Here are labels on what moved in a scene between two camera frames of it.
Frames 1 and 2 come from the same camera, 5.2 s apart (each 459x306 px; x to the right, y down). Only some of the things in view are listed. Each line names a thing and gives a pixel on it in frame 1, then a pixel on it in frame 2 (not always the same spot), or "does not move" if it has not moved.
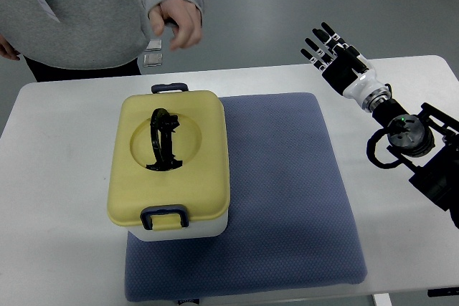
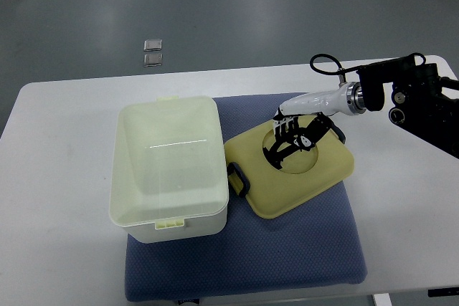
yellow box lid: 169,148 -> 267,191
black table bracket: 443,292 does not move
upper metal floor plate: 154,45 does not move
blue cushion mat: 291,225 does not move
